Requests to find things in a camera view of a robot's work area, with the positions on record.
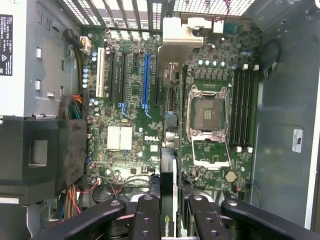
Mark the coin cell battery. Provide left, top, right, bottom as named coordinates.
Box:
left=224, top=170, right=237, bottom=183

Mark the grey open PC case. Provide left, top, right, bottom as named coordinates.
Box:
left=0, top=0, right=320, bottom=240

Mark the black fan shroud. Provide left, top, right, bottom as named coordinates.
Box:
left=0, top=116, right=88, bottom=199

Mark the CPU socket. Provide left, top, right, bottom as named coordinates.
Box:
left=187, top=84, right=230, bottom=138

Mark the metal socket cover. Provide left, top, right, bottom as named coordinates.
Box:
left=191, top=136, right=232, bottom=169

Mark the blue expansion slot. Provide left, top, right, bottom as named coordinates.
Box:
left=141, top=53, right=152, bottom=118

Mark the green motherboard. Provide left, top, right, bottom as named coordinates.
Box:
left=81, top=27, right=262, bottom=196

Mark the silver chipset heatsink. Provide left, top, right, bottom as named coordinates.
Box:
left=107, top=126, right=133, bottom=151

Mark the white power connector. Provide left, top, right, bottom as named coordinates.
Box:
left=79, top=36, right=92, bottom=55

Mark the coloured power wire bundle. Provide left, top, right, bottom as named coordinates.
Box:
left=58, top=93, right=84, bottom=121

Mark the braided black power cable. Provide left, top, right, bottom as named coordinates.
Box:
left=63, top=28, right=85, bottom=91

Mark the orange wire bundle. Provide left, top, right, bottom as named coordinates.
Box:
left=63, top=183, right=82, bottom=221

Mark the black RAM slot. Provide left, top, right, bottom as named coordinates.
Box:
left=242, top=64, right=249, bottom=152
left=237, top=64, right=244, bottom=152
left=231, top=64, right=238, bottom=152
left=248, top=64, right=255, bottom=152

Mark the white expansion slot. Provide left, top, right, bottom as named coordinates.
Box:
left=95, top=47, right=106, bottom=99

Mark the red black fan wire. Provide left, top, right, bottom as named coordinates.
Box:
left=223, top=0, right=236, bottom=21

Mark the grey power supply unit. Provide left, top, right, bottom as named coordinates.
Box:
left=0, top=0, right=83, bottom=118

